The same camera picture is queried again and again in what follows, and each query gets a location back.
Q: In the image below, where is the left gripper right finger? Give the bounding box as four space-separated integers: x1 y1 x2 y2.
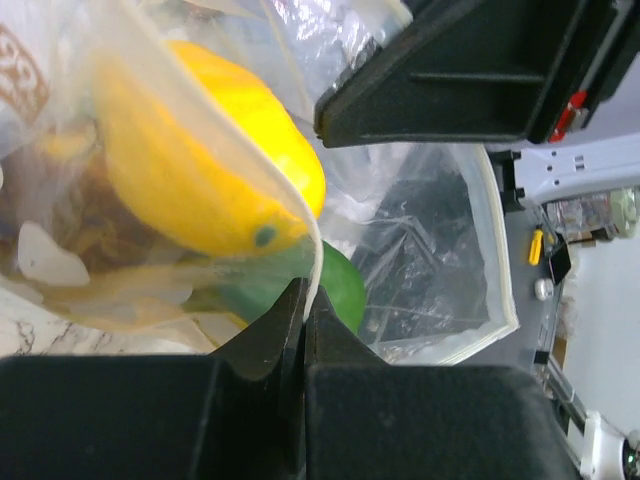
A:
305 293 577 479

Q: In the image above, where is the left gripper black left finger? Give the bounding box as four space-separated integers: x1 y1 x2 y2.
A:
1 279 307 479

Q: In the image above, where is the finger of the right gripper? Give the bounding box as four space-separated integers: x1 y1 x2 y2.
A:
314 1 588 148

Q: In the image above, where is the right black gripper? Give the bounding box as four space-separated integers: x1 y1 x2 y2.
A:
527 1 639 144

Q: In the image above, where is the green bell pepper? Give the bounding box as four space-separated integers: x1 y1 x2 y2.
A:
189 239 367 336

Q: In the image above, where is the clear zip top bag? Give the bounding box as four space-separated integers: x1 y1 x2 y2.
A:
1 1 519 364

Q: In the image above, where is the dark red apple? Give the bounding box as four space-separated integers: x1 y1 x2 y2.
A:
1 120 159 274

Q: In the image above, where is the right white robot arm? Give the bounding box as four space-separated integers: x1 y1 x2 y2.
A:
314 1 639 205

